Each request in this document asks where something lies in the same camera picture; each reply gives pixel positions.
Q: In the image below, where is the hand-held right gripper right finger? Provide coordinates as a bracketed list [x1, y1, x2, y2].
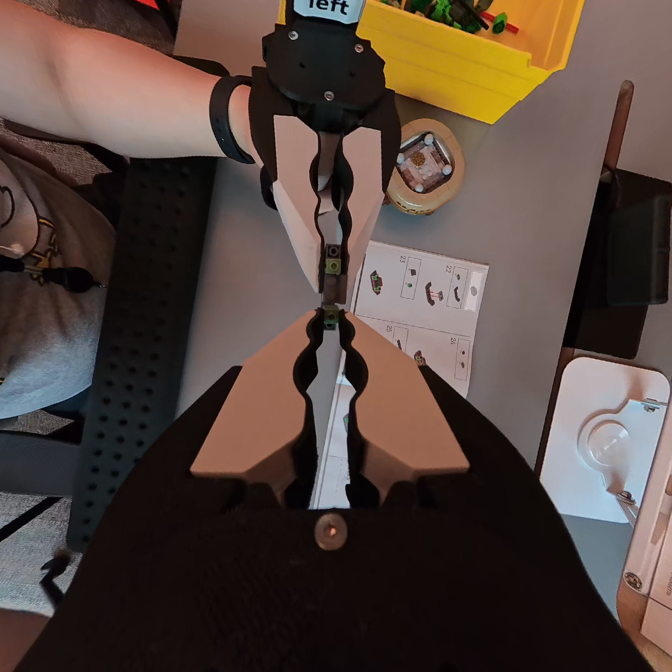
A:
[338, 309, 470, 509]

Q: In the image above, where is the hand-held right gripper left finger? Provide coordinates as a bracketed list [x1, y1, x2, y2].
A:
[189, 309, 323, 509]

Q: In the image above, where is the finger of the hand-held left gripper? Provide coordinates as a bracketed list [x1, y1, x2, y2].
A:
[334, 125, 388, 304]
[272, 113, 338, 295]

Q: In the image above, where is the small toy brick assembly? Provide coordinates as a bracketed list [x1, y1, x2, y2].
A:
[321, 244, 350, 331]

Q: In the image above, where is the person's right forearm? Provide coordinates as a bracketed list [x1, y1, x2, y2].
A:
[0, 608, 54, 672]

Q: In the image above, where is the person's left forearm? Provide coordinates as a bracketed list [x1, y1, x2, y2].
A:
[0, 0, 263, 169]

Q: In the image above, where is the grey desk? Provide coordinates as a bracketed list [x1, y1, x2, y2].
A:
[173, 0, 672, 623]

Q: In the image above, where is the tan round brick model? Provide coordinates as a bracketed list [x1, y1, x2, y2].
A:
[385, 118, 466, 216]

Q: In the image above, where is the white instruction booklet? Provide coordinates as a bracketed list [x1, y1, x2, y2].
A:
[310, 240, 490, 510]

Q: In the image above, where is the black wristband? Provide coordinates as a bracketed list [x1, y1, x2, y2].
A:
[209, 75, 258, 165]

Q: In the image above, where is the pile of green toy bricks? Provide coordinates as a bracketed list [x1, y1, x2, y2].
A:
[380, 0, 520, 35]

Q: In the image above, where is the black perforated panel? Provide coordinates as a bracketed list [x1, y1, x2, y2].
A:
[66, 156, 219, 553]

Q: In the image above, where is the yellow storage bin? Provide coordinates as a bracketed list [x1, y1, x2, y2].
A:
[278, 0, 586, 125]

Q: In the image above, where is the white square tray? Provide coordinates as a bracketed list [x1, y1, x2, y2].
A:
[539, 356, 672, 526]

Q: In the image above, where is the clear plastic holder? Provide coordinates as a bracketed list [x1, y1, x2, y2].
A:
[576, 398, 672, 522]

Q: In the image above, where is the grey printed shirt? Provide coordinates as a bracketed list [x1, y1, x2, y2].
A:
[0, 146, 117, 421]

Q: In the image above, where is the grey office chair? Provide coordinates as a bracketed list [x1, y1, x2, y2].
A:
[0, 405, 90, 604]

